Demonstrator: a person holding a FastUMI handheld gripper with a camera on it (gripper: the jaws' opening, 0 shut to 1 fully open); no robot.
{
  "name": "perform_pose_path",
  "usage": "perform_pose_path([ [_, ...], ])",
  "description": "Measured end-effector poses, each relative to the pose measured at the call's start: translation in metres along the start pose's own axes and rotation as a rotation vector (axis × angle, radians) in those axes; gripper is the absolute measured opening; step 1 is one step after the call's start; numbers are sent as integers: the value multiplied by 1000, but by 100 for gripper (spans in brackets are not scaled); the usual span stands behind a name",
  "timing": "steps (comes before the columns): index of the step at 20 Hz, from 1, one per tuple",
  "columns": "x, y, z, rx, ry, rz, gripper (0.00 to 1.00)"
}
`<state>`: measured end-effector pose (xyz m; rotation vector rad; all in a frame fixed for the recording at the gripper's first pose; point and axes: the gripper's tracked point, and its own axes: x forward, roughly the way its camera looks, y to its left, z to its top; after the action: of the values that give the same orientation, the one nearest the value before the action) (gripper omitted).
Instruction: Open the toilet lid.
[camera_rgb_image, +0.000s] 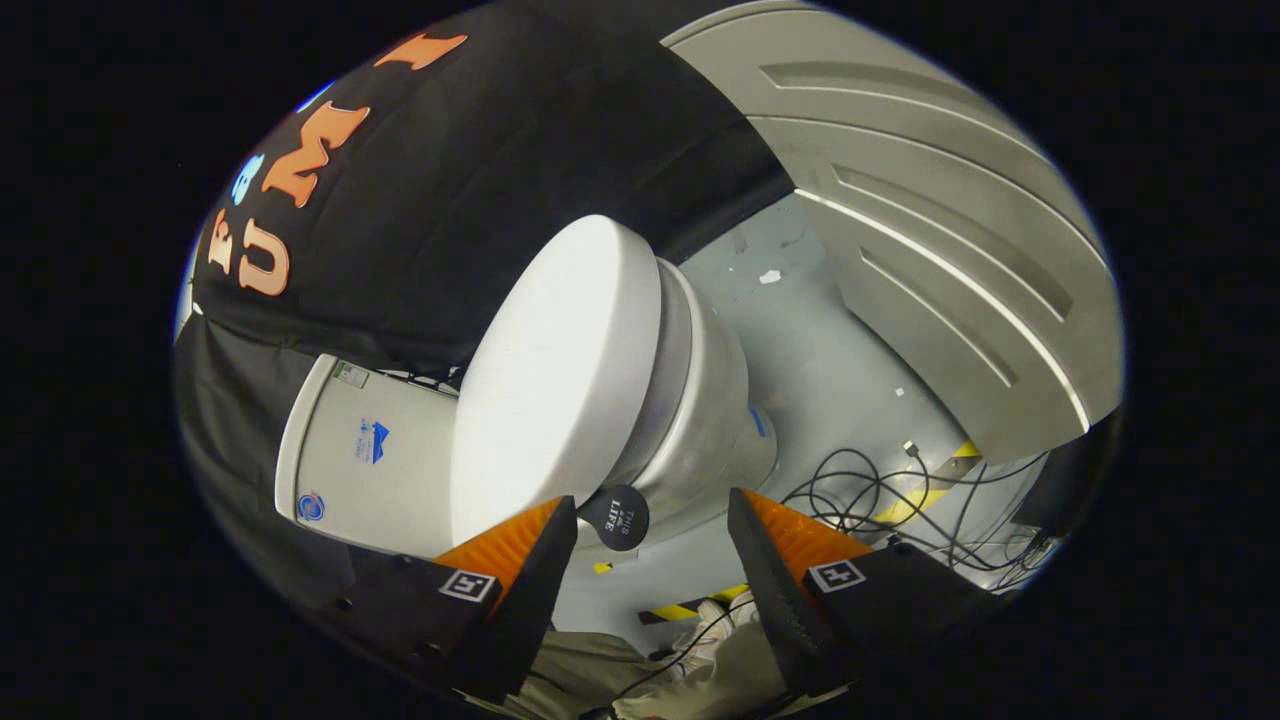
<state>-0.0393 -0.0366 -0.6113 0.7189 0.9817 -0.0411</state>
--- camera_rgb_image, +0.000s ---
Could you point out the person's white shoe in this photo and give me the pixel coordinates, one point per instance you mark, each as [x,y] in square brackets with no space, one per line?
[715,620]

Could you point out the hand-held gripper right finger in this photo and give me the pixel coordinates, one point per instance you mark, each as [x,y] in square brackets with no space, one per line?
[780,600]

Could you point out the dark box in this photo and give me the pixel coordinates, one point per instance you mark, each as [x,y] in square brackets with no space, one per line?
[1050,490]

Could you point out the white toilet lid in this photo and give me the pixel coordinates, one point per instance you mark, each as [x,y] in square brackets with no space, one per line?
[555,380]

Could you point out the black backdrop cloth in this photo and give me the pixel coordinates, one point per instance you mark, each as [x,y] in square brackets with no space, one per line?
[480,150]

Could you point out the person's beige trouser leg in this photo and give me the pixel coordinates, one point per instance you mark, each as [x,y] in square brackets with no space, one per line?
[720,680]

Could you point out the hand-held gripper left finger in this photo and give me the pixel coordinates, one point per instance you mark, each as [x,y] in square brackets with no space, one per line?
[535,600]

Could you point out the yellow black hazard tape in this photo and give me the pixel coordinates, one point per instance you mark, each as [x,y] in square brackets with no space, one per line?
[690,607]
[905,505]

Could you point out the white toilet bowl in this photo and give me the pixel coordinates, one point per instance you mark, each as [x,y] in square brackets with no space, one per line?
[705,400]

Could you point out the white drawer cabinet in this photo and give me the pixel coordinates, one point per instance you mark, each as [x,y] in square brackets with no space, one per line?
[930,200]

